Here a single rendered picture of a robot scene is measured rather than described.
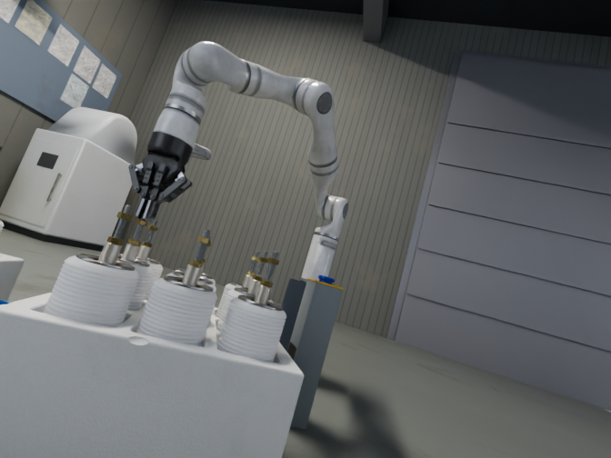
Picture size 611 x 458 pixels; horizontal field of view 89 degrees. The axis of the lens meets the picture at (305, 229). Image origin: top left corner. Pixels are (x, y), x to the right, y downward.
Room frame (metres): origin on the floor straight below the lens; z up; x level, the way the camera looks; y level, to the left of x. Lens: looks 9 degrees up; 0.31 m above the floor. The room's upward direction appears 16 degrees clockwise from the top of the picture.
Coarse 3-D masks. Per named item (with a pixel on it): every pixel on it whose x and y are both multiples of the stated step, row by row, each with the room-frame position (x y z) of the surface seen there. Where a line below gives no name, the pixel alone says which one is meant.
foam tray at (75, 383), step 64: (0, 320) 0.38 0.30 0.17; (64, 320) 0.40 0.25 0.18; (128, 320) 0.48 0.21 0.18; (0, 384) 0.38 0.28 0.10; (64, 384) 0.40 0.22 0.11; (128, 384) 0.42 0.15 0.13; (192, 384) 0.44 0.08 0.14; (256, 384) 0.46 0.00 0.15; (0, 448) 0.39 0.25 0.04; (64, 448) 0.41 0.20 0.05; (128, 448) 0.42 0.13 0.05; (192, 448) 0.44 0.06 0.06; (256, 448) 0.46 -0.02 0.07
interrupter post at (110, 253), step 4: (108, 244) 0.46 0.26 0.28; (112, 244) 0.46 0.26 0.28; (116, 244) 0.46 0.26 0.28; (104, 248) 0.46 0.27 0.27; (108, 248) 0.46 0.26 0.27; (112, 248) 0.46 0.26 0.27; (116, 248) 0.46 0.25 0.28; (120, 248) 0.47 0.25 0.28; (104, 252) 0.46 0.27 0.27; (108, 252) 0.46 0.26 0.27; (112, 252) 0.46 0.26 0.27; (116, 252) 0.46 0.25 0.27; (100, 256) 0.46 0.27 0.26; (104, 256) 0.46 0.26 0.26; (108, 256) 0.46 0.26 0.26; (112, 256) 0.46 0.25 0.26; (116, 256) 0.47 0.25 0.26; (100, 260) 0.46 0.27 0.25; (104, 260) 0.46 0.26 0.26; (108, 260) 0.46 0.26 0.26; (112, 260) 0.46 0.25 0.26
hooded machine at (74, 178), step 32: (64, 128) 2.81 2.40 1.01; (96, 128) 2.76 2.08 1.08; (128, 128) 3.03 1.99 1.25; (32, 160) 2.74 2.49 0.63; (64, 160) 2.67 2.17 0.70; (96, 160) 2.81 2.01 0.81; (128, 160) 3.17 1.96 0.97; (32, 192) 2.71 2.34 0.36; (64, 192) 2.65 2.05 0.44; (96, 192) 2.93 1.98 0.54; (128, 192) 3.28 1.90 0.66; (32, 224) 2.68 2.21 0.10; (64, 224) 2.76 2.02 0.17; (96, 224) 3.07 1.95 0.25
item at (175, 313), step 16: (160, 288) 0.46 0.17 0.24; (176, 288) 0.45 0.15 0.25; (160, 304) 0.45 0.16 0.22; (176, 304) 0.45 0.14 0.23; (192, 304) 0.46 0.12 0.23; (208, 304) 0.48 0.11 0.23; (144, 320) 0.46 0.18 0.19; (160, 320) 0.45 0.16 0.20; (176, 320) 0.45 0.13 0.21; (192, 320) 0.46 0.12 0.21; (208, 320) 0.50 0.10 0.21; (160, 336) 0.45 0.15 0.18; (176, 336) 0.46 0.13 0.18; (192, 336) 0.47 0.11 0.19
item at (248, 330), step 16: (240, 304) 0.49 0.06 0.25; (224, 320) 0.51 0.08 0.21; (240, 320) 0.48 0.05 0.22; (256, 320) 0.48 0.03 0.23; (272, 320) 0.49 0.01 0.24; (224, 336) 0.50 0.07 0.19; (240, 336) 0.48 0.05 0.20; (256, 336) 0.48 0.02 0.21; (272, 336) 0.49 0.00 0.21; (240, 352) 0.48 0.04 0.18; (256, 352) 0.49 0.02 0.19; (272, 352) 0.50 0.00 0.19
